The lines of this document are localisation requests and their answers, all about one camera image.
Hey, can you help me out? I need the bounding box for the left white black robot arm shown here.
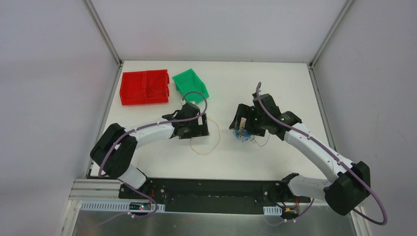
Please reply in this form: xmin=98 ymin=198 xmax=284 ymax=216
xmin=89 ymin=102 xmax=209 ymax=199

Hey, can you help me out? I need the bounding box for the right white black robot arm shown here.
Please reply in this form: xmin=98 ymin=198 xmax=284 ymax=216
xmin=229 ymin=93 xmax=371 ymax=215

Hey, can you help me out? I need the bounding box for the green plastic bin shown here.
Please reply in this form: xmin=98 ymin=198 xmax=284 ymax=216
xmin=172 ymin=69 xmax=209 ymax=99

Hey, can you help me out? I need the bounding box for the red plastic bin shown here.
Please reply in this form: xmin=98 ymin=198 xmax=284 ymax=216
xmin=119 ymin=69 xmax=169 ymax=106

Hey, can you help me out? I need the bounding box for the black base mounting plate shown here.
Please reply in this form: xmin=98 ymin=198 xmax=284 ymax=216
xmin=139 ymin=178 xmax=311 ymax=214

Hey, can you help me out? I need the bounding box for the right circuit board connector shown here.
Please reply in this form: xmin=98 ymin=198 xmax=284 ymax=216
xmin=281 ymin=208 xmax=299 ymax=220

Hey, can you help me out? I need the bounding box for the left circuit board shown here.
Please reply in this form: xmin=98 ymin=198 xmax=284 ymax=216
xmin=129 ymin=202 xmax=153 ymax=212

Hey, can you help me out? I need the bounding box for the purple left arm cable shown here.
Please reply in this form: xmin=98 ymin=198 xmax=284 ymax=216
xmin=97 ymin=91 xmax=209 ymax=219

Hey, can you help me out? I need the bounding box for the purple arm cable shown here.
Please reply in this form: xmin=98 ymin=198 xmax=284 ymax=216
xmin=255 ymin=82 xmax=388 ymax=226
xmin=97 ymin=91 xmax=209 ymax=219

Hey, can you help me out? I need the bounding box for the aluminium frame rail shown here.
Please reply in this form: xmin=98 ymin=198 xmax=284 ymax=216
xmin=69 ymin=179 xmax=120 ymax=200

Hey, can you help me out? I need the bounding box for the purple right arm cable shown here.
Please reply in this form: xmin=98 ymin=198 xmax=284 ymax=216
xmin=255 ymin=82 xmax=388 ymax=226

